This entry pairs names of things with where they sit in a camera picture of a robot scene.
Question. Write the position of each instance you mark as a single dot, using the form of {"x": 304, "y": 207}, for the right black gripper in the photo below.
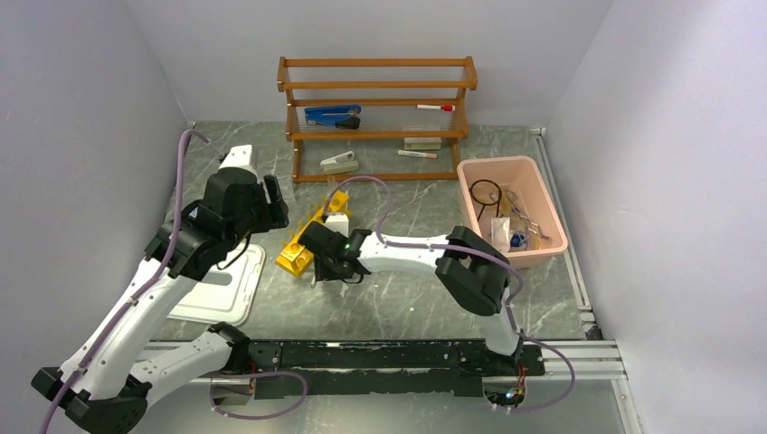
{"x": 323, "y": 273}

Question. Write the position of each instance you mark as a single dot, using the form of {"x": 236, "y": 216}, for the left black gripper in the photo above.
{"x": 274, "y": 213}

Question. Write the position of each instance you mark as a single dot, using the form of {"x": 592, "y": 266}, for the clear plastic bag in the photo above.
{"x": 501, "y": 234}

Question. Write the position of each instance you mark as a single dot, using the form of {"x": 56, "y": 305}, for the blue hexagonal base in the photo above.
{"x": 519, "y": 241}

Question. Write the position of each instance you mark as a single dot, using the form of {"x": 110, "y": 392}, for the metal crucible tongs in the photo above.
{"x": 515, "y": 208}

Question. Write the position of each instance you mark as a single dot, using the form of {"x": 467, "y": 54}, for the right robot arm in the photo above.
{"x": 479, "y": 278}

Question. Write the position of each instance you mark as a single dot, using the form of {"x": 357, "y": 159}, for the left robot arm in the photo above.
{"x": 104, "y": 388}

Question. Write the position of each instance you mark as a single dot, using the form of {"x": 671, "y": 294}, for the yellow test tube rack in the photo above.
{"x": 294, "y": 257}

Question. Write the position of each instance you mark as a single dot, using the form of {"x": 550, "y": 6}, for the large clear glass tube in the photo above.
{"x": 332, "y": 185}

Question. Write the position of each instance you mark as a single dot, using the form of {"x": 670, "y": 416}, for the white stapler on block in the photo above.
{"x": 340, "y": 164}

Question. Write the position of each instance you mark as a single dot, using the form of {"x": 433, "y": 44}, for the white plastic lid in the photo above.
{"x": 224, "y": 295}

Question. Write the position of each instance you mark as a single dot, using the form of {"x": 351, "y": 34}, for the blue black clamp tool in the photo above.
{"x": 337, "y": 116}

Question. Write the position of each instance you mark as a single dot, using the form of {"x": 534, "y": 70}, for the wooden shelf rack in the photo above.
{"x": 387, "y": 90}

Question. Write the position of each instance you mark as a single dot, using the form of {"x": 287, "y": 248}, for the white green box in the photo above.
{"x": 422, "y": 143}

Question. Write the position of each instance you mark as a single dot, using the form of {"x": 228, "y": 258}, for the orange white pen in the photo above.
{"x": 418, "y": 154}

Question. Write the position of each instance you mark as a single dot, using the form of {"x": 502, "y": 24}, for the pink plastic bin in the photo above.
{"x": 479, "y": 182}

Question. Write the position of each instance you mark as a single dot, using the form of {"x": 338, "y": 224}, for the red white marker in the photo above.
{"x": 445, "y": 107}

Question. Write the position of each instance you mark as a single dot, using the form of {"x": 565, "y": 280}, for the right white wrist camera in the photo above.
{"x": 338, "y": 222}

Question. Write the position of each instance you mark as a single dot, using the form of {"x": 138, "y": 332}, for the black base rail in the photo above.
{"x": 458, "y": 366}

